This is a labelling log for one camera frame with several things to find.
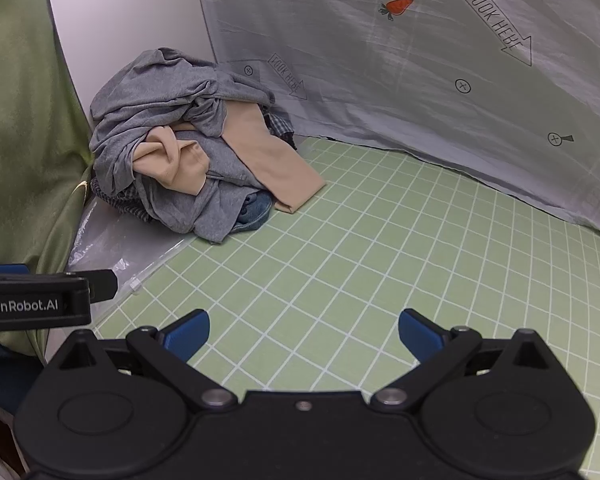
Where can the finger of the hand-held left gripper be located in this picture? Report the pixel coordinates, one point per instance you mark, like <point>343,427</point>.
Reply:
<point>104,286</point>

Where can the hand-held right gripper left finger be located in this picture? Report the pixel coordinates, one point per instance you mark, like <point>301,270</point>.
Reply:
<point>190,331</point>

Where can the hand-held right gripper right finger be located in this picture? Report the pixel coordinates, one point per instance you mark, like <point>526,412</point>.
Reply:
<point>420,332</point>

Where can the grey sweatpants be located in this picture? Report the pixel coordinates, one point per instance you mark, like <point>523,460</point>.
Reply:
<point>145,95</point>

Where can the clear plastic bag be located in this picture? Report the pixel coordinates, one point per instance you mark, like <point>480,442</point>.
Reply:
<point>115,245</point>

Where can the dark blue cloth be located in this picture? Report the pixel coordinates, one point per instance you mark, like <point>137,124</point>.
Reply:
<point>5,370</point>

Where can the plaid shirt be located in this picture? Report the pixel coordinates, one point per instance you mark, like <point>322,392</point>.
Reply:
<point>125,205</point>

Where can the green grid mat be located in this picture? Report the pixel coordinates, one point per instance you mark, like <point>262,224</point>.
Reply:
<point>380,240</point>

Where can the grey garment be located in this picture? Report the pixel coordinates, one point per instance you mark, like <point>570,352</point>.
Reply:
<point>195,210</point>

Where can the blue denim jeans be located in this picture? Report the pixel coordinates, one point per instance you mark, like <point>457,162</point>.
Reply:
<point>255,210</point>

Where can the beige garment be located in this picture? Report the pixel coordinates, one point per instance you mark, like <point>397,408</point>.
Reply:
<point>275,170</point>

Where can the green cloth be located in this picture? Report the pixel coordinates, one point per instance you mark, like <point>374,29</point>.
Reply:
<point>20,110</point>

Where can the grey printed sheet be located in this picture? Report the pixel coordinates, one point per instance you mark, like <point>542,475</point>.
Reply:
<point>405,85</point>

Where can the white panel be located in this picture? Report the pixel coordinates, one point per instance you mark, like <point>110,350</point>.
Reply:
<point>130,10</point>

